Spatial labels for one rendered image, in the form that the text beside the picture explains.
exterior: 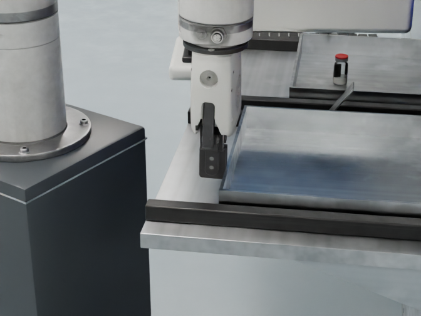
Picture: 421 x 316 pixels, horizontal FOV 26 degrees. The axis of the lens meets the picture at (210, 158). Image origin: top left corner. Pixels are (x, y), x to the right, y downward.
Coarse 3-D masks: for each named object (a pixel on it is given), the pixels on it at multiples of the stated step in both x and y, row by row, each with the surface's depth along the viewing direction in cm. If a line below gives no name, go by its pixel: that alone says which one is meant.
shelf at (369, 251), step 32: (256, 64) 154; (288, 64) 154; (288, 96) 141; (192, 160) 121; (160, 192) 112; (192, 192) 112; (160, 224) 105; (192, 224) 105; (256, 256) 103; (288, 256) 102; (320, 256) 101; (352, 256) 101; (384, 256) 100; (416, 256) 99
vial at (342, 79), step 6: (336, 60) 143; (342, 60) 143; (336, 66) 144; (342, 66) 143; (336, 72) 144; (342, 72) 144; (336, 78) 144; (342, 78) 144; (336, 84) 145; (342, 84) 145
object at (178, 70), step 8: (256, 32) 196; (264, 32) 196; (272, 32) 196; (280, 32) 196; (288, 32) 196; (296, 32) 196; (176, 40) 190; (176, 48) 185; (176, 56) 180; (176, 64) 176; (184, 64) 176; (176, 72) 175; (184, 72) 175
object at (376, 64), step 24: (312, 48) 158; (336, 48) 158; (360, 48) 157; (384, 48) 156; (408, 48) 156; (312, 72) 150; (360, 72) 150; (384, 72) 150; (408, 72) 150; (312, 96) 135; (336, 96) 134; (360, 96) 134; (384, 96) 133; (408, 96) 133
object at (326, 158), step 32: (256, 128) 129; (288, 128) 129; (320, 128) 128; (352, 128) 127; (384, 128) 127; (416, 128) 126; (256, 160) 120; (288, 160) 120; (320, 160) 120; (352, 160) 120; (384, 160) 120; (416, 160) 120; (224, 192) 105; (256, 192) 105; (288, 192) 112; (320, 192) 112; (352, 192) 112; (384, 192) 112; (416, 192) 112
